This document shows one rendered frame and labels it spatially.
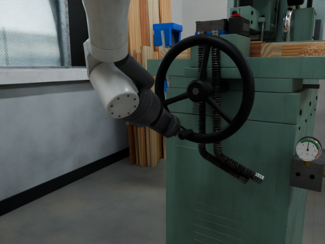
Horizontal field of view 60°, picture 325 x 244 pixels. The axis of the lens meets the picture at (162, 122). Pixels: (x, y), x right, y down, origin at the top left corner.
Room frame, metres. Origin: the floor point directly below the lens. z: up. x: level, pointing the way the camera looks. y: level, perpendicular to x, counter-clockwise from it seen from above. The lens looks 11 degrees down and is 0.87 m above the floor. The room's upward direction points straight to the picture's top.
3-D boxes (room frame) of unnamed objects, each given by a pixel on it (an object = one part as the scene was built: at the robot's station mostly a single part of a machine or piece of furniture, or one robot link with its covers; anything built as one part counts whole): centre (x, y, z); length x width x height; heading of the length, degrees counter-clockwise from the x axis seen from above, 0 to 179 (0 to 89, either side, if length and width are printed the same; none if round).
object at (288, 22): (1.08, -0.46, 1.02); 0.12 x 0.03 x 0.12; 147
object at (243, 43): (0.88, -0.18, 0.91); 0.15 x 0.14 x 0.09; 57
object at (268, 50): (0.86, -0.32, 0.92); 0.05 x 0.04 x 0.04; 124
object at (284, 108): (1.14, -0.35, 0.76); 0.57 x 0.45 x 0.09; 147
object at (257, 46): (0.99, -0.26, 0.93); 0.18 x 0.02 x 0.05; 57
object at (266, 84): (0.99, -0.25, 0.82); 0.40 x 0.21 x 0.04; 57
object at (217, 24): (0.88, -0.18, 0.99); 0.13 x 0.11 x 0.06; 57
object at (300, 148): (0.72, -0.39, 0.65); 0.06 x 0.04 x 0.08; 57
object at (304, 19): (1.11, -0.52, 1.02); 0.09 x 0.07 x 0.12; 57
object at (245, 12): (1.06, -0.30, 1.03); 0.14 x 0.07 x 0.09; 147
